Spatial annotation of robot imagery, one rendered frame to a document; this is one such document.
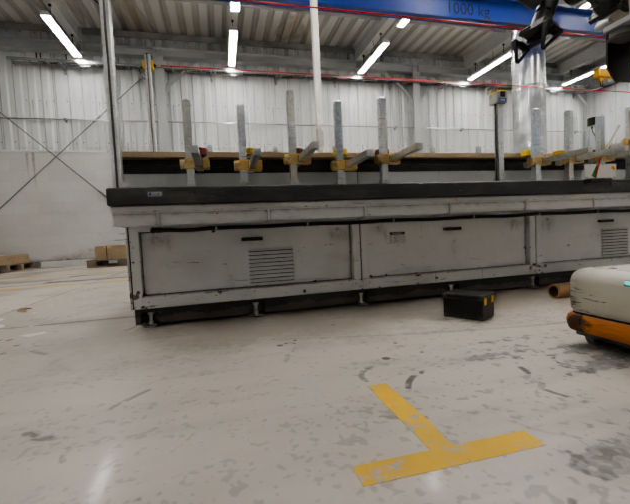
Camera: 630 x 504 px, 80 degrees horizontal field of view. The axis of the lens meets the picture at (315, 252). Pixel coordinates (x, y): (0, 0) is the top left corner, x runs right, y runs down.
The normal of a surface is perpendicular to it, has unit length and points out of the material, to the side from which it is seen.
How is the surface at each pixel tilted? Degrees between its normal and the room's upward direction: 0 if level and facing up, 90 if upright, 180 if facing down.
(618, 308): 90
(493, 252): 90
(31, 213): 90
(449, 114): 90
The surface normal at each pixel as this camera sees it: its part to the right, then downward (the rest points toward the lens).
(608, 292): -0.97, 0.06
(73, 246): 0.25, 0.04
